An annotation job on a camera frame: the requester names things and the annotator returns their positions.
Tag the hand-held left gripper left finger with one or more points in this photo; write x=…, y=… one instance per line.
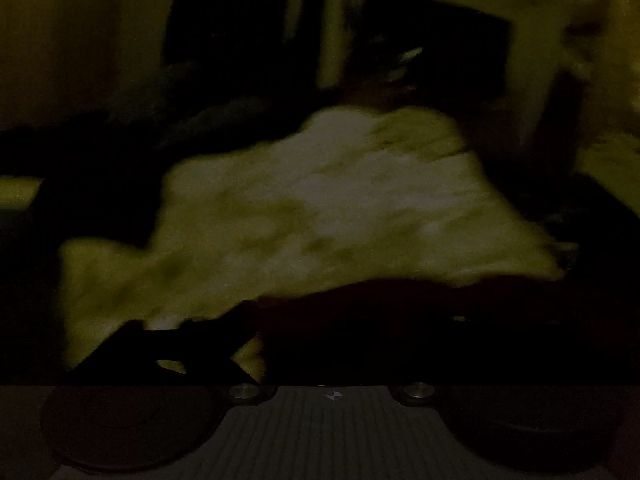
x=240, y=317

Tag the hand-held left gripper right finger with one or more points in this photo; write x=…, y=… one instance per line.
x=475, y=350

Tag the dark red garment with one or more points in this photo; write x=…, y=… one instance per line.
x=400, y=315

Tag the cream floral blanket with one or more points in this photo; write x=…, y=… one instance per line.
x=325, y=200

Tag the black clothing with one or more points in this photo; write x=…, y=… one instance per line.
x=100, y=200

